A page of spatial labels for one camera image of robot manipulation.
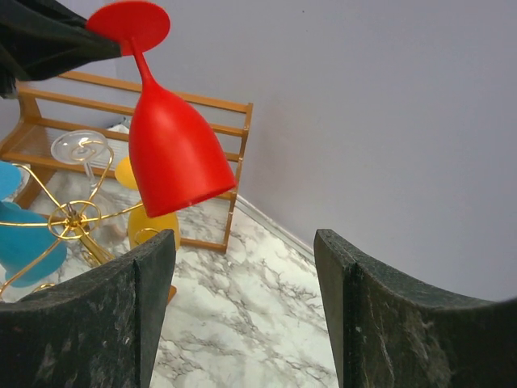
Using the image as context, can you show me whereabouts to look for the wooden shelf rack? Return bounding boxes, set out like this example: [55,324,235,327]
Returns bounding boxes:
[0,70,254,255]

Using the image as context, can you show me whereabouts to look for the wooden rack base board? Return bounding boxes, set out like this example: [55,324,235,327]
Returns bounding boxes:
[167,285,177,302]

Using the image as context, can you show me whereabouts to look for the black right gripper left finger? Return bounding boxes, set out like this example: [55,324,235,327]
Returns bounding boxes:
[1,230,176,387]

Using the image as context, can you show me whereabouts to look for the yellow wine glass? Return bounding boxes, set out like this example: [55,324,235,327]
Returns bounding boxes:
[115,156,181,250]

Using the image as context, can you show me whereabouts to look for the red wine glass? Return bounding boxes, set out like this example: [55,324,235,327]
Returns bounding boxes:
[86,1,237,217]

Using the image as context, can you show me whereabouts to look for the blue wine glass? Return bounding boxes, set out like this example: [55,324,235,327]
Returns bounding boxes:
[1,162,67,288]

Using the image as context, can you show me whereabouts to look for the gold wire wine glass rack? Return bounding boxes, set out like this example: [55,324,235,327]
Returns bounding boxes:
[1,146,140,293]

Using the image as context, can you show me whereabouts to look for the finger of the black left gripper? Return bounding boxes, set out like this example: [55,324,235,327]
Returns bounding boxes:
[1,1,122,99]

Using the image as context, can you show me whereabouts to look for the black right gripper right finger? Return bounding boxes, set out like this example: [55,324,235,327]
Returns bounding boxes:
[313,229,516,387]

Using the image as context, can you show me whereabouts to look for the clear wine glass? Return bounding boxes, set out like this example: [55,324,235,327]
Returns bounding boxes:
[51,130,108,196]

